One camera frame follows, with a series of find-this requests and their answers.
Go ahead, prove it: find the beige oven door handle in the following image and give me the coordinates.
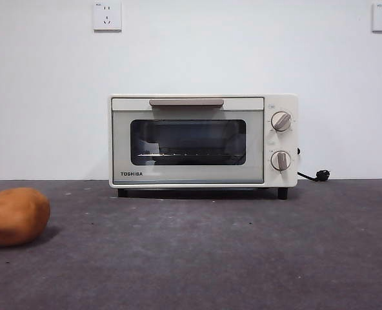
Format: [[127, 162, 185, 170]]
[[148, 99, 225, 110]]

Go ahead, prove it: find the brown potato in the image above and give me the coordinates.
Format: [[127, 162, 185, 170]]
[[0, 187, 52, 249]]

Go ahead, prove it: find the black power cable with plug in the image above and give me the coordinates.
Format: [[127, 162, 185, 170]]
[[295, 147, 332, 183]]

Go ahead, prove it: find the metal wire oven rack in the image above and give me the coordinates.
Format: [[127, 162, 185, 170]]
[[137, 152, 245, 159]]

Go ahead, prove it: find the glass oven door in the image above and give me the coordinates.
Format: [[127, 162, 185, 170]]
[[112, 98, 265, 185]]

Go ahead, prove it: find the white toaster oven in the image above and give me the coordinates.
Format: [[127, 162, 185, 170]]
[[109, 93, 299, 201]]

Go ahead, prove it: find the white and beige oven knob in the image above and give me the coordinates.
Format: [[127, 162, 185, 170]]
[[270, 110, 292, 133], [269, 149, 292, 172]]

